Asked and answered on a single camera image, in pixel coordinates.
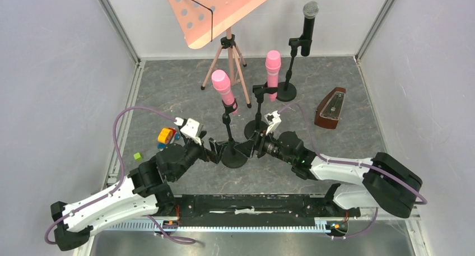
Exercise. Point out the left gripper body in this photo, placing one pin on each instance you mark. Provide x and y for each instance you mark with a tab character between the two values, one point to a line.
205	154

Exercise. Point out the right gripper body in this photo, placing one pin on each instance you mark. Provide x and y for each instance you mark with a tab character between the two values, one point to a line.
267	144

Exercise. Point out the black microphone stand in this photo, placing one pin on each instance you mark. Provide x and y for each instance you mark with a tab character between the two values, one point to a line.
231	158
257	124
286	90

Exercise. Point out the pink microphone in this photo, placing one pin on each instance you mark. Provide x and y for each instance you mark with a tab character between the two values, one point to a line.
222	85
273	65

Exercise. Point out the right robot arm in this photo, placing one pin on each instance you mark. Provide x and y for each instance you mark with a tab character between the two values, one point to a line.
379	182

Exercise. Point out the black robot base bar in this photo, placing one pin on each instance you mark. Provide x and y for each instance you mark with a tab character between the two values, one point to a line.
253	210

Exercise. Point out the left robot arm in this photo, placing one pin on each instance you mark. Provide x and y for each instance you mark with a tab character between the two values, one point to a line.
144	191

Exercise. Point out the pink music stand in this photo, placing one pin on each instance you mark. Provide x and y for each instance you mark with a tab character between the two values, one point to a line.
201	21

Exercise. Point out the black microphone silver grille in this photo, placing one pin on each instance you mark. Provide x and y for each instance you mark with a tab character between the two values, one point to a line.
310	10

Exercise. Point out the colourful toy block stack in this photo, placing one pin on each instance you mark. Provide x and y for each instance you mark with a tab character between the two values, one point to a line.
167	136

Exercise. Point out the brown metronome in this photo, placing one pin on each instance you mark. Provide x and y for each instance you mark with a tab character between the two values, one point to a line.
328	112

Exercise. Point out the small green cube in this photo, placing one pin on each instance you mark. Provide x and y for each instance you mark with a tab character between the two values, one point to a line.
137	156

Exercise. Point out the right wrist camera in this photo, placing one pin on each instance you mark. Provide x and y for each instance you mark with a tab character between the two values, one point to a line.
273	120

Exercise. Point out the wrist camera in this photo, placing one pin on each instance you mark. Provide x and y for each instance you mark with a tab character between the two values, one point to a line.
189	128
273	120

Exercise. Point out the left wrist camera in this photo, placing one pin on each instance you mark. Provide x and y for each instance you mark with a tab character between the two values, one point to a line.
189	128

